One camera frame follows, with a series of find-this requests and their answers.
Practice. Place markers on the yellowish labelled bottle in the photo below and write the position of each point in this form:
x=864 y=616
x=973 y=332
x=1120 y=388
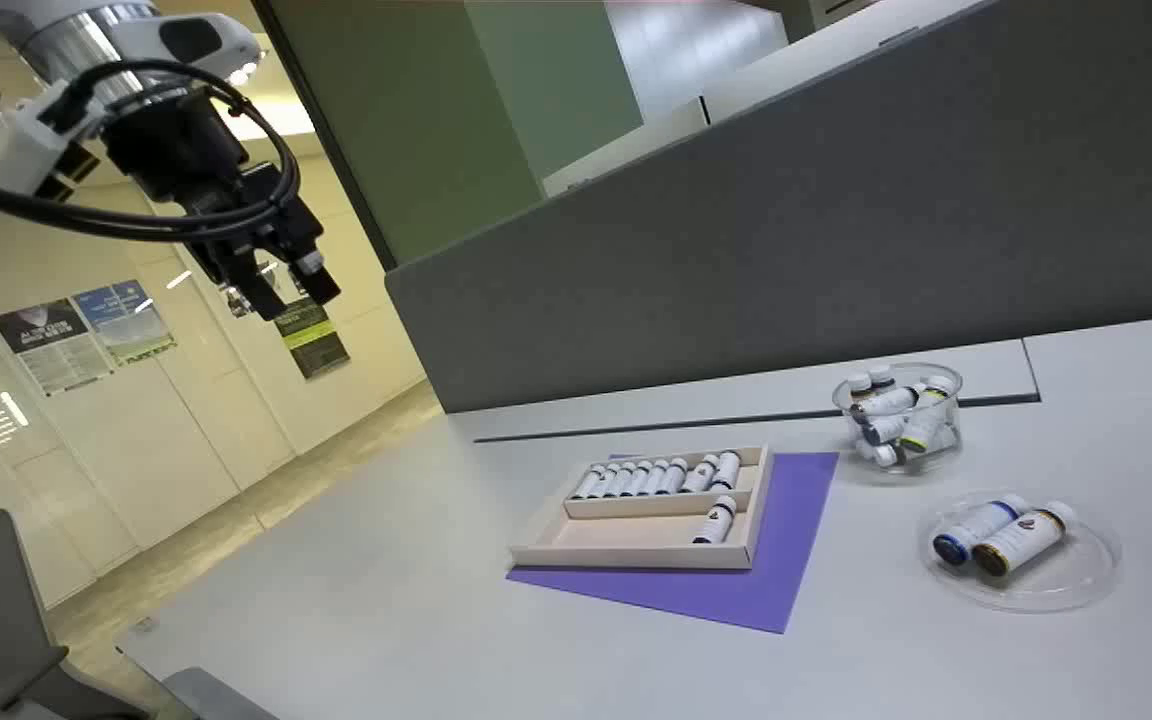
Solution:
x=927 y=423

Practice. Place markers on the blue green wall poster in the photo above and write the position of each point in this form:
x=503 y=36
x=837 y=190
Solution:
x=131 y=320

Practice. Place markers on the white and black cylinders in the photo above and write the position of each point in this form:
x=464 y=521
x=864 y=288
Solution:
x=1023 y=538

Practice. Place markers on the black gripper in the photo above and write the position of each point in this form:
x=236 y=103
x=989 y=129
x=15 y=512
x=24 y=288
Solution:
x=191 y=163

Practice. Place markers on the white bottle with blue cap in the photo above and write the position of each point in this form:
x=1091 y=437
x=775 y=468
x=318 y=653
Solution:
x=977 y=528

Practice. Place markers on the clear glass plate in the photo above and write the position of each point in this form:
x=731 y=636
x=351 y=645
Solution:
x=1082 y=566

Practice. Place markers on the white bottle with dark cap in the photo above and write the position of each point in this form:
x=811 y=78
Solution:
x=724 y=468

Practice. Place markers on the black green wall poster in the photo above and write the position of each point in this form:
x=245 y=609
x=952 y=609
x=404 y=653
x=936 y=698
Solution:
x=313 y=340

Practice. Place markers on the white capped small bottle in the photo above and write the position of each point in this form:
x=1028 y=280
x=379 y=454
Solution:
x=885 y=459

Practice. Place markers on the wooden box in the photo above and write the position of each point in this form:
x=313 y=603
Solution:
x=629 y=533

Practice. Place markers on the white labelled bottle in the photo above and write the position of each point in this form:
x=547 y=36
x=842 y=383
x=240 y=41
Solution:
x=891 y=398

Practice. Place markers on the purple mat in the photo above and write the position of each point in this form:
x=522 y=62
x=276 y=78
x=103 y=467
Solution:
x=762 y=587

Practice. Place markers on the clear glass bowl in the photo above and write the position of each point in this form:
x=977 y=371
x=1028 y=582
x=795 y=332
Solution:
x=857 y=454

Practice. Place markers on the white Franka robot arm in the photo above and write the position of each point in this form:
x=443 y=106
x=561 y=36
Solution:
x=82 y=29

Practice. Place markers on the blue capped small bottle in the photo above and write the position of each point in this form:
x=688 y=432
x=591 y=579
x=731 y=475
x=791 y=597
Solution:
x=882 y=431

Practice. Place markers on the grey partition wall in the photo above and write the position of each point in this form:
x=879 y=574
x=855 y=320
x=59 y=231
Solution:
x=791 y=214

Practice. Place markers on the green pillar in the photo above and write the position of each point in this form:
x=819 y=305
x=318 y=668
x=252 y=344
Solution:
x=456 y=123

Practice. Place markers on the white desk behind partition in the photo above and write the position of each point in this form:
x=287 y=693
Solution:
x=762 y=73

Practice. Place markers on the dark photo wall poster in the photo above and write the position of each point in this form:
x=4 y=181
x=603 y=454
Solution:
x=48 y=340

